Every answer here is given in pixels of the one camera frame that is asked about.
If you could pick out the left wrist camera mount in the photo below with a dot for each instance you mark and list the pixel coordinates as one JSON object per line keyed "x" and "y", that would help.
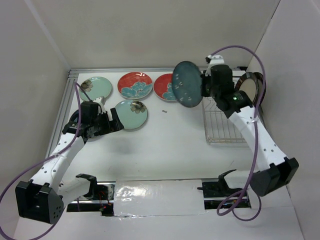
{"x": 100, "y": 100}

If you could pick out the dark blue plate front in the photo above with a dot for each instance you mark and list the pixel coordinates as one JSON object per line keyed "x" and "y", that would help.
{"x": 187, "y": 84}

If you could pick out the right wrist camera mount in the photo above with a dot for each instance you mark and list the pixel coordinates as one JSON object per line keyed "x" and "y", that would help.
{"x": 213, "y": 60}

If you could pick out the wire dish rack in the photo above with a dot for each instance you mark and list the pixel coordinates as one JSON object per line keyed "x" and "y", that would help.
{"x": 218, "y": 129}

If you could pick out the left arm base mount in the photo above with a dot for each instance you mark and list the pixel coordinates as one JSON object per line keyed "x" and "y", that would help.
{"x": 102, "y": 201}

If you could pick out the mint plate back left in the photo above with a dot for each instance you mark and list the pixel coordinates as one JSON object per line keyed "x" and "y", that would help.
{"x": 95, "y": 87}

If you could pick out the dark blue plate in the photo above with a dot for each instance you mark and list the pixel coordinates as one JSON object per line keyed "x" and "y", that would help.
{"x": 187, "y": 84}
{"x": 75, "y": 116}

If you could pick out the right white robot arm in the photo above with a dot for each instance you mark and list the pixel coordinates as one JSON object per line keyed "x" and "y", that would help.
{"x": 275, "y": 169}

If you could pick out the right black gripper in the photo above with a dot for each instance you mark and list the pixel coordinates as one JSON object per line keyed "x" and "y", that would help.
{"x": 204, "y": 85}

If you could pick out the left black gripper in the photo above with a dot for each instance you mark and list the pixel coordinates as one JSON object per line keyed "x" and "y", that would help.
{"x": 107, "y": 129}

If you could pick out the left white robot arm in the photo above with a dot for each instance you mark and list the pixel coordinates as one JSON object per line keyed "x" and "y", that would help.
{"x": 44, "y": 197}

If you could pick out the mint plate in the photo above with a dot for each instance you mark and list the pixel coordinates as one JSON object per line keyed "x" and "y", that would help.
{"x": 131, "y": 113}
{"x": 95, "y": 87}

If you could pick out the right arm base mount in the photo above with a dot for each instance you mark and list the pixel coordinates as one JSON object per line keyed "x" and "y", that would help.
{"x": 214, "y": 192}

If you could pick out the white taped cover panel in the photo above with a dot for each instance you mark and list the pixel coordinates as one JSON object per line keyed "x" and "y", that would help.
{"x": 158, "y": 198}

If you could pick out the brown rim plate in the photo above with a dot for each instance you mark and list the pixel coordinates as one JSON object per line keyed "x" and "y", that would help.
{"x": 248, "y": 83}
{"x": 261, "y": 91}

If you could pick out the red floral plate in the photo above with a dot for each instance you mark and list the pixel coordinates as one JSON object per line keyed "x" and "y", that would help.
{"x": 135, "y": 85}
{"x": 163, "y": 88}

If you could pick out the mint plate centre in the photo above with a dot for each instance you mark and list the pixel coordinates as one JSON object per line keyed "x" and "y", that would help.
{"x": 131, "y": 113}

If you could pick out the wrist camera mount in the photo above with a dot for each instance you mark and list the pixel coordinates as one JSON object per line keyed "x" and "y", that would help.
{"x": 213, "y": 60}
{"x": 100, "y": 100}

